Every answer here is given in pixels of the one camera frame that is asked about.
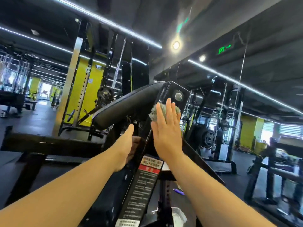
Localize person's right hand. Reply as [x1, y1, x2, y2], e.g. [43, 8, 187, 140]
[151, 98, 184, 161]

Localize person's left hand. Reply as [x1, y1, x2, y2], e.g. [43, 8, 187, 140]
[111, 124, 142, 173]

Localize grey-green cleaning cloth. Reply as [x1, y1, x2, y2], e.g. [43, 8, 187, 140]
[149, 102, 181, 122]

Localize black gym machine frame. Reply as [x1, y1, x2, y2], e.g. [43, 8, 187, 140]
[0, 81, 225, 227]

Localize person's right forearm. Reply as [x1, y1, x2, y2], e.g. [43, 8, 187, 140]
[169, 152, 278, 227]

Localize person's left forearm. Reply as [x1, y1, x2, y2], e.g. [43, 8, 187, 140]
[0, 149, 121, 227]

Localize black padded machine cushion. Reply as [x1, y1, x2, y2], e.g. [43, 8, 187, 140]
[92, 81, 166, 132]

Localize black weight plate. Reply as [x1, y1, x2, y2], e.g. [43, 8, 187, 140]
[200, 129, 216, 148]
[97, 86, 114, 105]

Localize black squat rack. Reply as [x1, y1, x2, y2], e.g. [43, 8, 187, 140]
[184, 81, 245, 175]

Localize yellow pillar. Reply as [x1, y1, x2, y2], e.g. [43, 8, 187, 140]
[240, 115, 265, 150]
[65, 58, 105, 127]

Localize white ceiling light strip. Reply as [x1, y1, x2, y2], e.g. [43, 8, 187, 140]
[50, 0, 163, 49]
[188, 59, 303, 115]
[0, 26, 119, 69]

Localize silver and black power rack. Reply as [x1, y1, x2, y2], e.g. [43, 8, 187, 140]
[52, 19, 127, 141]

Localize green exit sign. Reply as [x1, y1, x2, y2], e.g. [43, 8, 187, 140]
[216, 44, 234, 55]

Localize white plastic container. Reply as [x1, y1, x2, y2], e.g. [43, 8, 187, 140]
[170, 207, 187, 226]

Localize black flat gym bench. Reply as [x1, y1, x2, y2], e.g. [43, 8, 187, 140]
[0, 90, 38, 117]

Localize black metal gym bench frame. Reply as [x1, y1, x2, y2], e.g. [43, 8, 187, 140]
[244, 138, 303, 219]

